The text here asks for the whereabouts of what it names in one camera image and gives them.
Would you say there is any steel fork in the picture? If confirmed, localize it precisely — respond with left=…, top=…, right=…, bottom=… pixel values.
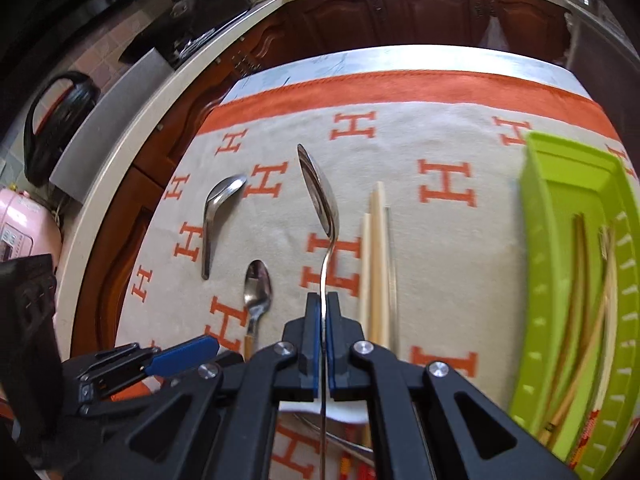
left=293, top=412, right=374, bottom=467

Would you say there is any black gas stove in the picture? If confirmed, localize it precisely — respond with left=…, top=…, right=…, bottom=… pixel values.
left=119, top=0, right=252, bottom=67

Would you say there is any orange beige H-pattern cloth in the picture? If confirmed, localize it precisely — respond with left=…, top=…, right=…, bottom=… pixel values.
left=116, top=72, right=639, bottom=411

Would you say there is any green plastic utensil tray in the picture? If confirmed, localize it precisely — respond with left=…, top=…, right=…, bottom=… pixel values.
left=509, top=132, right=639, bottom=479

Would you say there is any large steel spoon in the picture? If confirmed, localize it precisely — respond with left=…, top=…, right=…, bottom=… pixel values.
left=296, top=143, right=342, bottom=480

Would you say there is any dark bamboo chopstick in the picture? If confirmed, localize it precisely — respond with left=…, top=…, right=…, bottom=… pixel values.
left=538, top=214, right=616, bottom=448
left=540, top=214, right=589, bottom=432

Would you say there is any light wooden chopstick red end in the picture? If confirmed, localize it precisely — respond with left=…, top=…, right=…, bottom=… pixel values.
left=568, top=256, right=617, bottom=469

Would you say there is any pale chopstick red spiral end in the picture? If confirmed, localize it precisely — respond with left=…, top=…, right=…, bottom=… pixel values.
left=370, top=181, right=390, bottom=348

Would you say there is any bent-handle steel spoon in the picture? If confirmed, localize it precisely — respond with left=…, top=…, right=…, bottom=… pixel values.
left=201, top=174, right=247, bottom=281

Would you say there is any small spoon wooden handle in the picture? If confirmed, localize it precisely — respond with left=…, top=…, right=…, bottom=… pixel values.
left=243, top=260, right=272, bottom=361

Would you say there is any black kettle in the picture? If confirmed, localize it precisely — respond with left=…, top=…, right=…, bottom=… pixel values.
left=23, top=70, right=101, bottom=188

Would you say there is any pink appliance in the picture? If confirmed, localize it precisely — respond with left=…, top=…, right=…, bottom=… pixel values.
left=0, top=188, right=62, bottom=268

